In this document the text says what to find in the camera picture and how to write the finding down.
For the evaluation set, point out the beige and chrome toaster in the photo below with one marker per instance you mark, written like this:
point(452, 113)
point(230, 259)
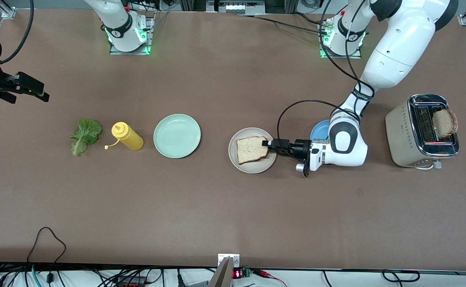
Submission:
point(400, 135)

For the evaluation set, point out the green lettuce leaf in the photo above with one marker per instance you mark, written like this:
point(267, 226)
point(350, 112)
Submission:
point(84, 135)

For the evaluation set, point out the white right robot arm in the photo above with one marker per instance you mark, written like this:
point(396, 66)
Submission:
point(121, 32)

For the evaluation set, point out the beige plate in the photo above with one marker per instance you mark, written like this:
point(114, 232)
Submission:
point(252, 169)

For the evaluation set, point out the pale green plate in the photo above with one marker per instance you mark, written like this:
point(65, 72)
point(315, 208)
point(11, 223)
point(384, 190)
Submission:
point(177, 136)

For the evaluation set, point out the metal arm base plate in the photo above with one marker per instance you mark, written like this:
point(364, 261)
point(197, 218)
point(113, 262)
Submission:
point(151, 34)
point(338, 56)

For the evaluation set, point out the bread slice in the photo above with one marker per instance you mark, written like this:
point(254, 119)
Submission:
point(250, 150)
point(445, 123)

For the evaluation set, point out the red digit display module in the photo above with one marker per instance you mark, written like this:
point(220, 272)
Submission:
point(237, 274)

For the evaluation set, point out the grey metal bar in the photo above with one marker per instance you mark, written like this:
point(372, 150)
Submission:
point(223, 277)

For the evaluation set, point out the small metal mounting bracket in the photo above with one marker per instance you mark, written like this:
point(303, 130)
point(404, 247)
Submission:
point(236, 261)

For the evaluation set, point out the blue plate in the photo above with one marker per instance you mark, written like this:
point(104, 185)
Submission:
point(319, 129)

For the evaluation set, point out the yellow mustard squeeze bottle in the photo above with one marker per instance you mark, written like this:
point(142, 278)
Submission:
point(129, 137)

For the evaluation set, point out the grey power unit with lights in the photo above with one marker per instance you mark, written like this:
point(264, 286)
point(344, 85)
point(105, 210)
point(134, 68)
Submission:
point(234, 7)

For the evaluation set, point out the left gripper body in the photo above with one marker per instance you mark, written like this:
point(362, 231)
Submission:
point(301, 148)

